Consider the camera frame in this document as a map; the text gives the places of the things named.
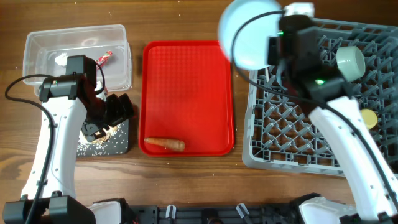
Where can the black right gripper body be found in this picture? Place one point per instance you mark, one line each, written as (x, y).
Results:
(273, 50)

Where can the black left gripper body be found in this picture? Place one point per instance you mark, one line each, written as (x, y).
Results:
(101, 127)

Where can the light blue plate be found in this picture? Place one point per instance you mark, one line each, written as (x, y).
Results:
(252, 43)

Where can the rice and peanut leftovers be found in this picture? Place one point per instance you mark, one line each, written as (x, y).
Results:
(109, 137)

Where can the red snack wrapper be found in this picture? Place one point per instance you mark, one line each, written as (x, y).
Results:
(102, 61)

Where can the white tissue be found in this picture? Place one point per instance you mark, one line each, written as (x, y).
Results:
(61, 60)

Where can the mint green bowl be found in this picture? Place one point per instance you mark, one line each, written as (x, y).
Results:
(350, 62)

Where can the orange carrot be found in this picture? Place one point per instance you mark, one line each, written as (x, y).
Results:
(171, 144)

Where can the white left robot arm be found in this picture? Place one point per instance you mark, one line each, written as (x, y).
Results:
(66, 103)

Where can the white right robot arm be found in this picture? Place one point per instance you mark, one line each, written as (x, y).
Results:
(325, 91)

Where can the grey dishwasher rack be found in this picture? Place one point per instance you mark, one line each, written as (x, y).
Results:
(278, 136)

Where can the black tray bin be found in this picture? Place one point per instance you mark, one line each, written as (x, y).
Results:
(121, 143)

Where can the clear plastic bin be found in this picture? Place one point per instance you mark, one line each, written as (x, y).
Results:
(42, 47)

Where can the red serving tray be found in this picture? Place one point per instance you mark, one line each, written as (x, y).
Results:
(186, 94)

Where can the yellow cup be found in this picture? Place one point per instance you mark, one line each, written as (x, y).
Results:
(369, 117)

